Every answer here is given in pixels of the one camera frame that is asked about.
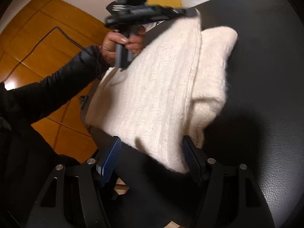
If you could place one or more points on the person's black jacket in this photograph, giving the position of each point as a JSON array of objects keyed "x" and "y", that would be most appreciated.
[{"x": 23, "y": 171}]

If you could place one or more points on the cream knit sweater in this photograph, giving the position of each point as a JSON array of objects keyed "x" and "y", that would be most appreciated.
[{"x": 154, "y": 87}]

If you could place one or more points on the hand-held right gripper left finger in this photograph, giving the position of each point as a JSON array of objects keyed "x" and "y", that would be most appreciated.
[{"x": 109, "y": 163}]

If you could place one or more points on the person's left forearm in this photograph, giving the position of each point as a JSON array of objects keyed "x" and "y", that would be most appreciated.
[{"x": 59, "y": 80}]

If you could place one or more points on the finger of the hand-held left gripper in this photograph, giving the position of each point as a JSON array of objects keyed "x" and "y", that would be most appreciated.
[{"x": 182, "y": 12}]

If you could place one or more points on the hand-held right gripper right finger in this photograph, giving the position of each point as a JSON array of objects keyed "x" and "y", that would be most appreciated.
[{"x": 191, "y": 161}]

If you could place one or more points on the person's left hand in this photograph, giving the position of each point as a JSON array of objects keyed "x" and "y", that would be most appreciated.
[{"x": 109, "y": 42}]

